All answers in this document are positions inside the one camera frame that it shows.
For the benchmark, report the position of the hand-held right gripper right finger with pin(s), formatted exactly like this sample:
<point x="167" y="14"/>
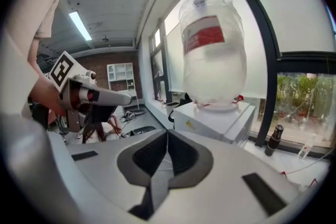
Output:
<point x="223" y="191"/>

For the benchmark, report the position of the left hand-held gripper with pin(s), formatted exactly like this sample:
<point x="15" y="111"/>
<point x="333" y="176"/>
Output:
<point x="65" y="70"/>

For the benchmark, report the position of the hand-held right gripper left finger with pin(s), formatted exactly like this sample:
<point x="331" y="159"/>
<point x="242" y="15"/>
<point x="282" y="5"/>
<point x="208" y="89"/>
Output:
<point x="105" y="178"/>

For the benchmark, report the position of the person's left forearm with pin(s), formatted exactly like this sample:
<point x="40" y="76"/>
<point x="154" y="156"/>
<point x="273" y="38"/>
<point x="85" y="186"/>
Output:
<point x="44" y="91"/>

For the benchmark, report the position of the white shelf cabinet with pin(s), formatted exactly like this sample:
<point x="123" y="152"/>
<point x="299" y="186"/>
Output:
<point x="122" y="77"/>

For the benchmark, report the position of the white waste bin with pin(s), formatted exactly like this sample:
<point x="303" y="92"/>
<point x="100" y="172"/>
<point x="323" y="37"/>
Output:
<point x="171" y="107"/>

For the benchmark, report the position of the white water dispenser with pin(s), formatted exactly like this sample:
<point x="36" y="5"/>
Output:
<point x="210" y="123"/>

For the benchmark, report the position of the dark thermos flask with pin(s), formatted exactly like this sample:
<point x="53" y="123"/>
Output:
<point x="274" y="140"/>

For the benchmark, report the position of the long ceiling light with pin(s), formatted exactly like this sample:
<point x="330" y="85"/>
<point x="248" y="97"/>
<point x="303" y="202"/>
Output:
<point x="80" y="25"/>

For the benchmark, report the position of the small clear plastic bottle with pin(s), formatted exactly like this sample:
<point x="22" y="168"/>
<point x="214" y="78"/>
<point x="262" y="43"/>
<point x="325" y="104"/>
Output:
<point x="305" y="148"/>

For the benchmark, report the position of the large clear water bottle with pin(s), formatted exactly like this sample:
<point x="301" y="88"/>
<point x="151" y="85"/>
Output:
<point x="212" y="60"/>

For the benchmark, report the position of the black window frame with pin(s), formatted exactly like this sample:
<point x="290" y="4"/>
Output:
<point x="270" y="60"/>

